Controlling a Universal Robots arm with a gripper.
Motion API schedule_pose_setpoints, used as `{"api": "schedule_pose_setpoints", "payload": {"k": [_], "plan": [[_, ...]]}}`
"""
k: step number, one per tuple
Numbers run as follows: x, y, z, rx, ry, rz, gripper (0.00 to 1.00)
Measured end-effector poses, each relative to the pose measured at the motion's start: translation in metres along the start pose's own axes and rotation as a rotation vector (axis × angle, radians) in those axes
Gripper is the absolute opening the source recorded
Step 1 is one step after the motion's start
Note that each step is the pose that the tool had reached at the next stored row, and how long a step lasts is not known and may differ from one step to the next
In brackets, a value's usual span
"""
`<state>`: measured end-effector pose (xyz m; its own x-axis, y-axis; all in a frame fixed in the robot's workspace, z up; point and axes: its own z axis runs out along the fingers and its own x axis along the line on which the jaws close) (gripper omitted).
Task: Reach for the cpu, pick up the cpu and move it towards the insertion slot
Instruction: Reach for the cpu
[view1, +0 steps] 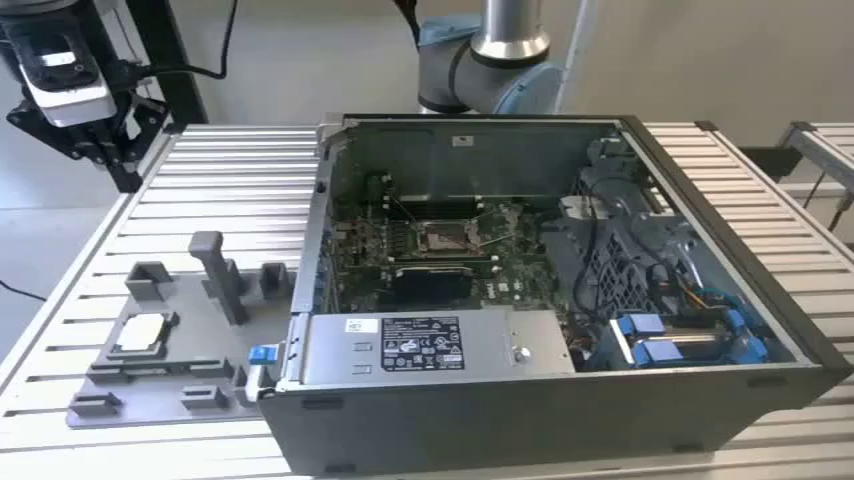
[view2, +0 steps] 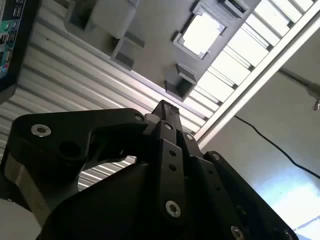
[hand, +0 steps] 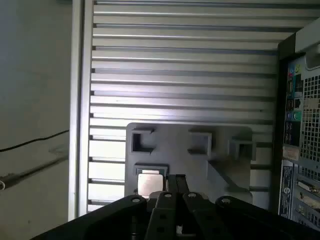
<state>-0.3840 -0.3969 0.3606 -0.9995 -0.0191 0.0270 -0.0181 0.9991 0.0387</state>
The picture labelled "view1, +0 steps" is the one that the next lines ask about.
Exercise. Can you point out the black fan shroud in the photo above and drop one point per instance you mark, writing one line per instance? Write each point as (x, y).
(430, 289)

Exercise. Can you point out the black mesh drive cage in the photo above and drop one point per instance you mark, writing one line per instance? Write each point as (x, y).
(614, 280)

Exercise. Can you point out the aluminium frame table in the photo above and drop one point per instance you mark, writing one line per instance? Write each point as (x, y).
(822, 146)

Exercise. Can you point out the green motherboard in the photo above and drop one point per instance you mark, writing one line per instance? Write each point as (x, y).
(521, 272)

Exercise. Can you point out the blue disk carrier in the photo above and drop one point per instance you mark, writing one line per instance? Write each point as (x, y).
(657, 350)
(642, 324)

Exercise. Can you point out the black metal stand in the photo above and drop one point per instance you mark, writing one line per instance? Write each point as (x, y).
(180, 75)

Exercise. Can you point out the grey parts rack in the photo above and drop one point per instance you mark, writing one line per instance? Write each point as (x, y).
(194, 342)

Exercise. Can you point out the CPU socket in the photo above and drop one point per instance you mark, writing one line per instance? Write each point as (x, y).
(447, 237)

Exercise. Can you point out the silver power supply box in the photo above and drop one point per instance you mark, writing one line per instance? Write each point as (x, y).
(334, 345)

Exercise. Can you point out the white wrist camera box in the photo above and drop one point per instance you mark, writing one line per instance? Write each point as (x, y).
(74, 102)

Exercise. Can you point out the silver CPU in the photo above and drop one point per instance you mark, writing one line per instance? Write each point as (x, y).
(143, 332)

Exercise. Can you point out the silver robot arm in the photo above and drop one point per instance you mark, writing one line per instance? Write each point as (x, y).
(514, 25)

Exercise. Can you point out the thin metal locking lever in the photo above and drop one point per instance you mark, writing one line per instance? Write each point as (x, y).
(499, 238)

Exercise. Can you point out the blue plastic latch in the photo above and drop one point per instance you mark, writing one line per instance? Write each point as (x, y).
(262, 355)

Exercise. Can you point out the black RAM slot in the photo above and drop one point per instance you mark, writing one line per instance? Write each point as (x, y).
(441, 257)
(483, 266)

